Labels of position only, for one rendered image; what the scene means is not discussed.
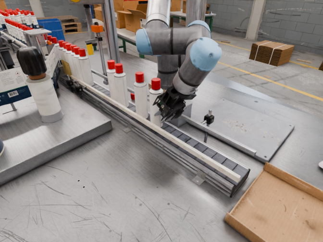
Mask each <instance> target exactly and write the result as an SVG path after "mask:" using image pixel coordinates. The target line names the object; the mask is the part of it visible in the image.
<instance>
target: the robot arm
mask: <svg viewBox="0 0 323 242"><path fill-rule="evenodd" d="M206 1H207V0H186V27H182V28H169V24H170V7H171V0H148V7H147V15H146V23H145V28H143V29H138V30H137V32H136V46H137V51H138V52H139V54H141V55H151V56H153V55H157V65H158V74H157V78H160V80H161V89H163V90H166V92H165V93H163V94H161V95H159V96H157V98H156V99H155V101H154V103H153V106H154V105H157V106H158V108H159V110H158V111H157V112H156V113H155V114H154V116H158V115H160V119H161V122H160V123H163V122H166V121H170V120H172V119H176V118H178V117H180V116H181V115H182V113H183V112H184V110H183V109H184V107H186V104H185V103H186V102H185V101H184V100H192V99H193V98H194V97H196V96H197V95H196V93H195V91H196V92H197V91H198V89H197V88H198V87H199V85H200V84H201V83H202V82H203V80H204V79H205V78H206V77H207V75H208V74H209V73H210V71H211V70H212V69H213V68H214V67H215V66H216V64H217V62H218V60H219V59H220V58H221V56H222V50H221V48H220V47H219V45H218V44H217V43H216V42H215V41H214V40H212V39H211V32H210V29H209V26H208V25H207V24H206V23H205V11H206ZM178 68H180V69H179V70H178ZM157 99H159V100H160V102H159V100H158V101H157V102H156V100H157ZM158 102H159V103H158Z"/></svg>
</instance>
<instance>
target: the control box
mask: <svg viewBox="0 0 323 242"><path fill-rule="evenodd" d="M68 2H69V4H70V5H73V4H105V0H68Z"/></svg>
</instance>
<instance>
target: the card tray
mask: <svg viewBox="0 0 323 242"><path fill-rule="evenodd" d="M224 221H225V222H226V223H228V224H229V225H230V226H232V227H233V228H234V229H236V230H237V231H238V232H239V233H241V234H242V235H243V236H244V237H246V238H247V239H248V240H250V241H251V242H323V190H321V189H319V188H317V187H315V186H313V185H311V184H309V183H307V182H305V181H304V180H302V179H300V178H298V177H296V176H294V175H292V174H290V173H288V172H286V171H284V170H282V169H280V168H278V167H276V166H274V165H272V164H271V163H269V162H265V165H264V167H263V169H262V171H261V172H260V173H259V175H258V176H257V178H256V179H255V180H254V182H253V183H252V184H251V186H250V187H249V188H248V189H247V190H246V192H245V193H244V194H243V196H242V197H241V198H240V200H239V201H238V203H237V204H236V205H235V206H234V208H233V209H232V210H231V212H230V213H228V212H227V213H226V216H225V219H224Z"/></svg>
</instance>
